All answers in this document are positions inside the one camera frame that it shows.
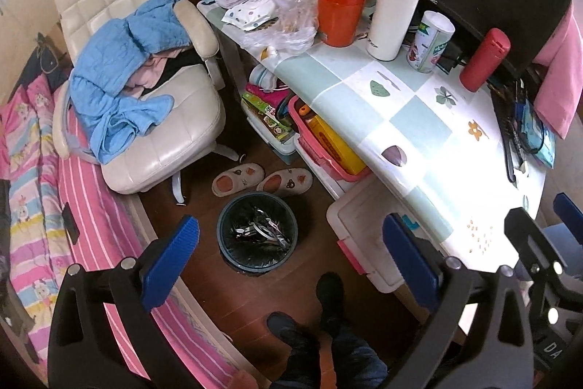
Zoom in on yellow box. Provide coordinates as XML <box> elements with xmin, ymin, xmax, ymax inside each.
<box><xmin>305</xmin><ymin>116</ymin><xmax>368</xmax><ymax>176</ymax></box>

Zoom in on dark printed pillow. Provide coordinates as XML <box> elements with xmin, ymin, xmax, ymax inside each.
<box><xmin>9</xmin><ymin>31</ymin><xmax>74</xmax><ymax>94</ymax></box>

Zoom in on white dotted packet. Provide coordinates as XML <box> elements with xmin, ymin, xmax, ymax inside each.
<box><xmin>221</xmin><ymin>0</ymin><xmax>277</xmax><ymax>30</ymax></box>

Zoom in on pink cloth on chair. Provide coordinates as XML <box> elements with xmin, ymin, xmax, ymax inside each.
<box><xmin>125</xmin><ymin>47</ymin><xmax>176</xmax><ymax>99</ymax></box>

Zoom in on storage box with white lid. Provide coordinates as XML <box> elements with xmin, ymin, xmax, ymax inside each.
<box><xmin>240</xmin><ymin>102</ymin><xmax>304</xmax><ymax>158</ymax></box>

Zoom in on white office chair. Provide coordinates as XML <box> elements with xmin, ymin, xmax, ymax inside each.
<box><xmin>52</xmin><ymin>0</ymin><xmax>240</xmax><ymax>206</ymax></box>

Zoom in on striped white teal cloth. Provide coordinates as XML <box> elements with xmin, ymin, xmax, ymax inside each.
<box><xmin>248</xmin><ymin>63</ymin><xmax>290</xmax><ymax>94</ymax></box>

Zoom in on printed blanket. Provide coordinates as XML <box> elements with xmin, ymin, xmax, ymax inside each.
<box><xmin>0</xmin><ymin>74</ymin><xmax>74</xmax><ymax>326</ymax></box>

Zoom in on blue face mask pack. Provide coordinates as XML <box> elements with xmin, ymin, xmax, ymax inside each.
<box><xmin>514</xmin><ymin>97</ymin><xmax>557</xmax><ymax>169</ymax></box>

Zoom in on person's black shoe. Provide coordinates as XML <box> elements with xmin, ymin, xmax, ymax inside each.
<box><xmin>266</xmin><ymin>311</ymin><xmax>320</xmax><ymax>372</ymax></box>
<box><xmin>316</xmin><ymin>272</ymin><xmax>345</xmax><ymax>336</ymax></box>

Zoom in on red bottle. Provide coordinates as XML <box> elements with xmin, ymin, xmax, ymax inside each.
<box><xmin>458</xmin><ymin>28</ymin><xmax>512</xmax><ymax>93</ymax></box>

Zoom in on red plastic cup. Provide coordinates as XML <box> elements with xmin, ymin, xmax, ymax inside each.
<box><xmin>317</xmin><ymin>0</ymin><xmax>369</xmax><ymax>48</ymax></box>

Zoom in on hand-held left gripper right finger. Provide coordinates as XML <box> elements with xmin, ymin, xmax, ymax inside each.
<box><xmin>383</xmin><ymin>213</ymin><xmax>533</xmax><ymax>389</ymax></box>

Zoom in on white plush slipper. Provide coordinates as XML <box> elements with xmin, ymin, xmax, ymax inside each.
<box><xmin>256</xmin><ymin>168</ymin><xmax>314</xmax><ymax>195</ymax></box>
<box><xmin>212</xmin><ymin>162</ymin><xmax>266</xmax><ymax>198</ymax></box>

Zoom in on patterned tablecloth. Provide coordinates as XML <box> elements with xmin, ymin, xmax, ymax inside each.
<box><xmin>196</xmin><ymin>0</ymin><xmax>548</xmax><ymax>281</ymax></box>

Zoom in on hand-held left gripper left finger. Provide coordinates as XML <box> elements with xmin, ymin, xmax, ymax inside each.
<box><xmin>48</xmin><ymin>213</ymin><xmax>201</xmax><ymax>389</ymax></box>

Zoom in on black cloth on chair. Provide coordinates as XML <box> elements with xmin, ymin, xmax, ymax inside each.
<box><xmin>157</xmin><ymin>49</ymin><xmax>204</xmax><ymax>87</ymax></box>

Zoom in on printed white can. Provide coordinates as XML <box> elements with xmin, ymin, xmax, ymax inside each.
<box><xmin>406</xmin><ymin>10</ymin><xmax>457</xmax><ymax>74</ymax></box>

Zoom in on pink striped bed sheet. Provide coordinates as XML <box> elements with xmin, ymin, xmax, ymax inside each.
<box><xmin>0</xmin><ymin>88</ymin><xmax>258</xmax><ymax>389</ymax></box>

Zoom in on white rimmed storage box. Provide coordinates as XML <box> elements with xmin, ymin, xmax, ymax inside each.
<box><xmin>294</xmin><ymin>138</ymin><xmax>348</xmax><ymax>201</ymax></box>

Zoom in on blue-grey round trash bin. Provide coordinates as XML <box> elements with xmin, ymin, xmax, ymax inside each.
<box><xmin>216</xmin><ymin>191</ymin><xmax>300</xmax><ymax>274</ymax></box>

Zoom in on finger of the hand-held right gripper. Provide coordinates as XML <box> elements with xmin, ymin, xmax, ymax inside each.
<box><xmin>503</xmin><ymin>207</ymin><xmax>568</xmax><ymax>326</ymax></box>
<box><xmin>552</xmin><ymin>191</ymin><xmax>583</xmax><ymax>236</ymax></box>

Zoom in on black phone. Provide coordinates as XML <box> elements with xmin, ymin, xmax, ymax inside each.
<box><xmin>61</xmin><ymin>202</ymin><xmax>82</xmax><ymax>246</ymax></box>

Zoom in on person's leg in dark pants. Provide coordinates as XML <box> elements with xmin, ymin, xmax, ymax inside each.
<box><xmin>273</xmin><ymin>323</ymin><xmax>389</xmax><ymax>389</ymax></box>

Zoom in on pink hanging cloth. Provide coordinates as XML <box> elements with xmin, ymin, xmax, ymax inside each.
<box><xmin>501</xmin><ymin>0</ymin><xmax>583</xmax><ymax>140</ymax></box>

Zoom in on blue quilted cloth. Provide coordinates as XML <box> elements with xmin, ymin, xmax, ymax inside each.
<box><xmin>68</xmin><ymin>0</ymin><xmax>192</xmax><ymax>164</ymax></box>

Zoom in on clear plastic bag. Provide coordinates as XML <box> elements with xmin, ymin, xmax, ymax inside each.
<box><xmin>239</xmin><ymin>0</ymin><xmax>320</xmax><ymax>53</ymax></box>

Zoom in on white paper strip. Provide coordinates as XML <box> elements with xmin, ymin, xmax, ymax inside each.
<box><xmin>248</xmin><ymin>210</ymin><xmax>285</xmax><ymax>242</ymax></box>

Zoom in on white storage box pink latches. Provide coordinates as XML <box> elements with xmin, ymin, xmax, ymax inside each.
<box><xmin>325</xmin><ymin>176</ymin><xmax>457</xmax><ymax>295</ymax></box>

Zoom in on black bin liner bag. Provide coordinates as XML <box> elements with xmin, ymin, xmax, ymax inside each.
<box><xmin>221</xmin><ymin>195</ymin><xmax>295</xmax><ymax>258</ymax></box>

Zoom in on white thermos bottle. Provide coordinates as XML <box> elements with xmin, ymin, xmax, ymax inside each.
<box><xmin>366</xmin><ymin>0</ymin><xmax>423</xmax><ymax>62</ymax></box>

